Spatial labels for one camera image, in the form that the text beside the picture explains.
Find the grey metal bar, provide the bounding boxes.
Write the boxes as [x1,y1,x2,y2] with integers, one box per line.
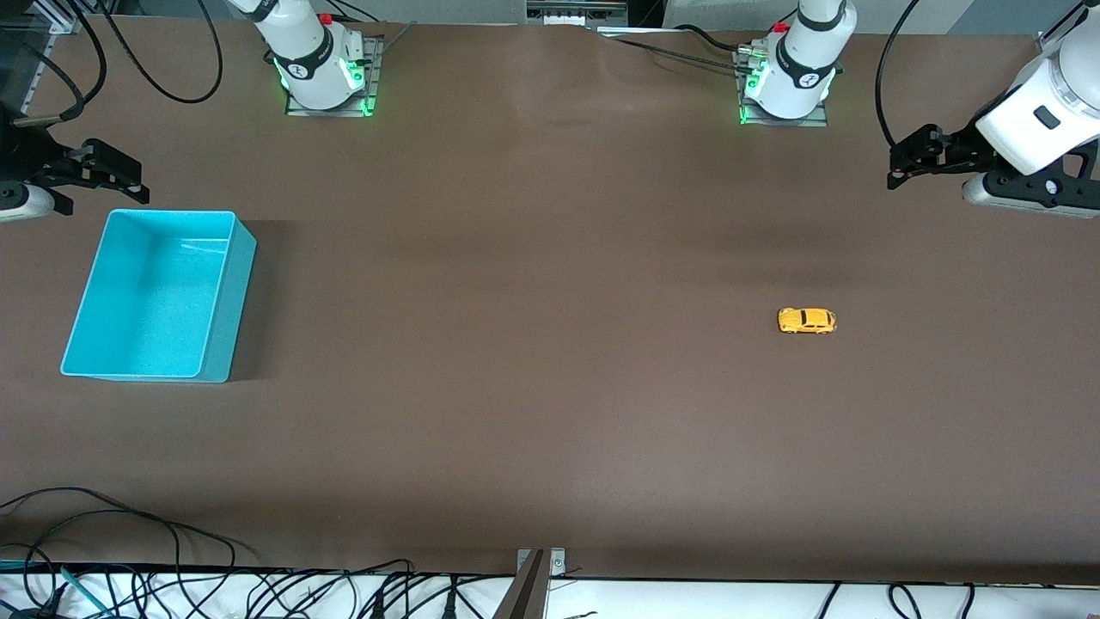
[492,550,548,619]

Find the thick black base cable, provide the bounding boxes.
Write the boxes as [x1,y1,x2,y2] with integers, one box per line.
[675,23,750,54]

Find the thin black looping cable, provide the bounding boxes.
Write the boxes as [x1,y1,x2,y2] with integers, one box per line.
[0,510,237,603]

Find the thin black table cable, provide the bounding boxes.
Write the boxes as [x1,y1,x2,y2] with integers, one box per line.
[597,28,757,73]

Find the metal bracket plate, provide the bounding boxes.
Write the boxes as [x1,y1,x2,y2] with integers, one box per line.
[516,548,566,579]

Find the black cable tangle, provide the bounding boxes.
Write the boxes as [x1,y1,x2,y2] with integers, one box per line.
[232,559,482,619]

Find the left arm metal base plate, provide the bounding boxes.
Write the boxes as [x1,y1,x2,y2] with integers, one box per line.
[737,47,831,128]

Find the long black right arm cable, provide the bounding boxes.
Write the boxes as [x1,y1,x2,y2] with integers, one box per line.
[93,0,224,106]

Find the long black looping cable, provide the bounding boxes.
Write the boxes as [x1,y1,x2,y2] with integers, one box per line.
[0,487,259,619]

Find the grey power strip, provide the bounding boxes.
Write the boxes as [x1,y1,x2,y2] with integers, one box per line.
[526,0,628,27]

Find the teal cable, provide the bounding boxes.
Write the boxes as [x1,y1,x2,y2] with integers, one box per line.
[0,559,113,616]

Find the black cable with metal plug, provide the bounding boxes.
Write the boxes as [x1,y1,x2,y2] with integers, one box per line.
[0,0,108,128]

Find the thin grey cable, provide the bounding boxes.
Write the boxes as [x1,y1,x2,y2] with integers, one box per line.
[376,21,419,61]

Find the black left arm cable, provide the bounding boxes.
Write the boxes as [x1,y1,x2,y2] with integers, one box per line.
[875,0,925,149]

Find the yellow beetle toy car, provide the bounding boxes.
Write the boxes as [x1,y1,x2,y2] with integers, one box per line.
[778,307,837,335]

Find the aluminium frame rail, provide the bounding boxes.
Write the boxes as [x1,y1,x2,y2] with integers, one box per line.
[1036,0,1088,57]
[24,0,87,35]

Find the turquoise plastic bin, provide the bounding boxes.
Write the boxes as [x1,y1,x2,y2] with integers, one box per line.
[60,209,258,383]

